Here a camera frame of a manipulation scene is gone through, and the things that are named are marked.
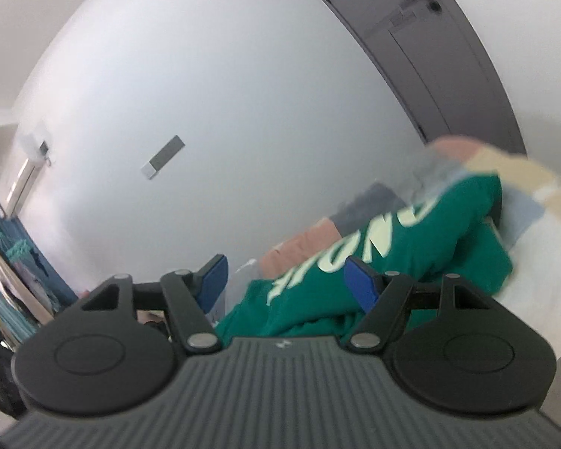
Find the patchwork bed blanket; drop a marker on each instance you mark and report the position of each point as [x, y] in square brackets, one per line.
[533, 224]

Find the black door lock knob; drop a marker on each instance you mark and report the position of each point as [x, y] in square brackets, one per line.
[435, 7]

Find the pale pink hanging pants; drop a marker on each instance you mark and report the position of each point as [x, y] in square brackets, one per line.
[23, 285]

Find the white air conditioner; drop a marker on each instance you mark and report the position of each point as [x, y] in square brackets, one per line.
[21, 189]

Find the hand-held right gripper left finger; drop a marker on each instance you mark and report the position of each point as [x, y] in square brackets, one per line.
[213, 281]

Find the hanging clothes on rack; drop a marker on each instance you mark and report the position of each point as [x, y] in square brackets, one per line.
[37, 252]

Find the grey wall switch panel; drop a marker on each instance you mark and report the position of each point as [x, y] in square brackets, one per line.
[163, 156]

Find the green hoodie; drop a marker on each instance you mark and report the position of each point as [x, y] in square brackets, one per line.
[425, 243]

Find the grey door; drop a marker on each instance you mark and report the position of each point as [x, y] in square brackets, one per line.
[430, 56]

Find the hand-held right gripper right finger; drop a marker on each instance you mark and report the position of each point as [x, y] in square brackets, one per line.
[362, 283]

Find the light blue hanging garment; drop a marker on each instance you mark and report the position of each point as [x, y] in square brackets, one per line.
[7, 304]

